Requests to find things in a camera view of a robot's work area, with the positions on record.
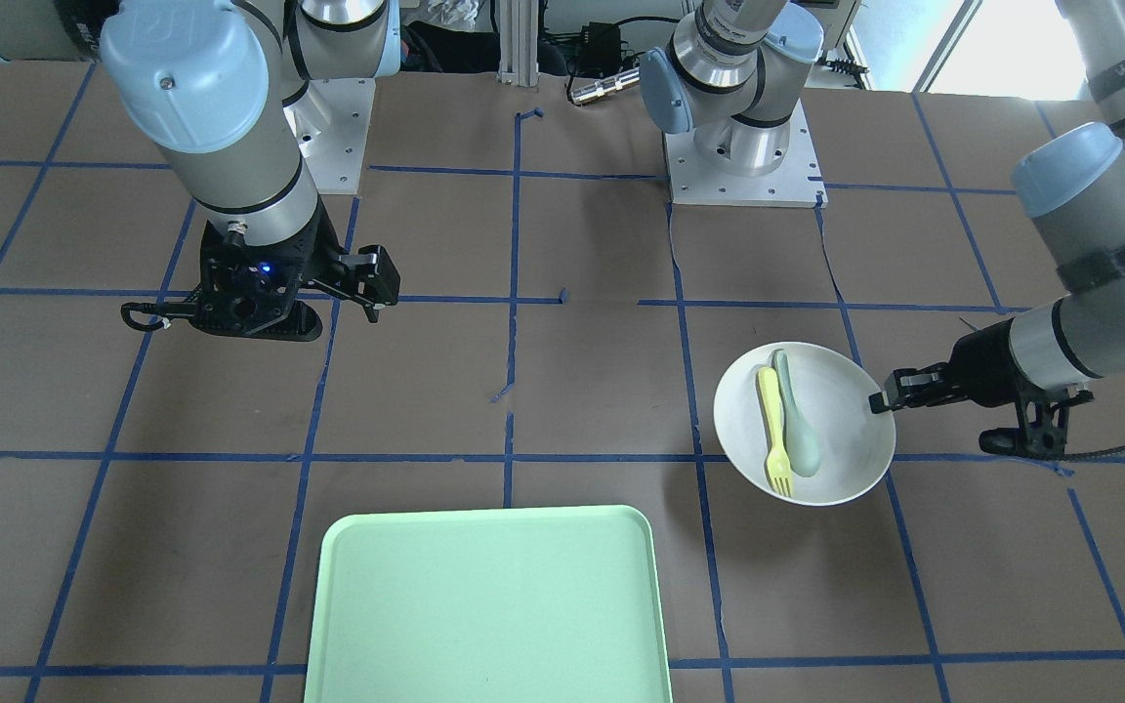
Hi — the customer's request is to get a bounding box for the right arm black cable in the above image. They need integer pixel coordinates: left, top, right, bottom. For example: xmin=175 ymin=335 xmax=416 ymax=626
xmin=119 ymin=299 xmax=203 ymax=333

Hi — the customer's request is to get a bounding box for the pale green plastic spoon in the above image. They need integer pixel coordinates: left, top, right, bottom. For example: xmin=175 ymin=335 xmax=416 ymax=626
xmin=771 ymin=349 xmax=824 ymax=477

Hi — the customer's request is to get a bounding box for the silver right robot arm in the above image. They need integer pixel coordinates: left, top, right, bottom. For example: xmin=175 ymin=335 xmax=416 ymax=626
xmin=0 ymin=1 xmax=402 ymax=342

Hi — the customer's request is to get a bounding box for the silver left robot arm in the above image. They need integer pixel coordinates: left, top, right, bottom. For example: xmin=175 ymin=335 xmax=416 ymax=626
xmin=640 ymin=1 xmax=1125 ymax=413

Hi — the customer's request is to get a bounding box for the mint green tray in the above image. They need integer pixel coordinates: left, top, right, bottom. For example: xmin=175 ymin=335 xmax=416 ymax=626
xmin=304 ymin=506 xmax=673 ymax=702

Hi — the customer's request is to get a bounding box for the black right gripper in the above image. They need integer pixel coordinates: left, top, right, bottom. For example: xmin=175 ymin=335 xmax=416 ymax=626
xmin=199 ymin=201 xmax=344 ymax=340

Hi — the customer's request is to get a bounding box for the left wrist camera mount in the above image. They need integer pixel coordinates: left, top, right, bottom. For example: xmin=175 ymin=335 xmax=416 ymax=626
xmin=979 ymin=386 xmax=1095 ymax=460

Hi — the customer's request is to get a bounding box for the aluminium frame post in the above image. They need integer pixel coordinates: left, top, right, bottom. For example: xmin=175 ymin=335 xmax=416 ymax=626
xmin=491 ymin=0 xmax=540 ymax=90

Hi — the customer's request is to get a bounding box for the yellow plastic fork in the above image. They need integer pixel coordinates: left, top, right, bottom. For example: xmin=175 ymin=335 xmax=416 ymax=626
xmin=755 ymin=366 xmax=794 ymax=498

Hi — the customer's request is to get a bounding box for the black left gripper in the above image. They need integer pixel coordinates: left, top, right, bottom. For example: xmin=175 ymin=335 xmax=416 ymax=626
xmin=867 ymin=319 xmax=1022 ymax=415

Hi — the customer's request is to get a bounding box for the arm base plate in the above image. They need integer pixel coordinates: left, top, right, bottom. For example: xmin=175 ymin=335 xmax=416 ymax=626
xmin=662 ymin=103 xmax=829 ymax=209
xmin=284 ymin=76 xmax=376 ymax=195

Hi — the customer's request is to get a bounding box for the white round plate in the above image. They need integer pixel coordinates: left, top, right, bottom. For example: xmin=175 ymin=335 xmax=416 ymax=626
xmin=713 ymin=340 xmax=896 ymax=507

